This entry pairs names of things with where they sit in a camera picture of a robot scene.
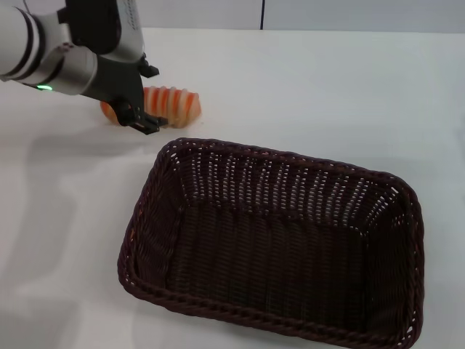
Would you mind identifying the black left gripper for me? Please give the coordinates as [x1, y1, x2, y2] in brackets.
[94, 53, 163, 136]

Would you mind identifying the orange striped bread loaf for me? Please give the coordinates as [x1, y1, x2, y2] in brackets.
[100, 85, 203, 129]

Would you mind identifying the dark brown woven basket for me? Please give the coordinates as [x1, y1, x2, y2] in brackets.
[116, 137, 426, 349]

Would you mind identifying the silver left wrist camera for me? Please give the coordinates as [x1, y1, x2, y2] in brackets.
[57, 0, 147, 63]

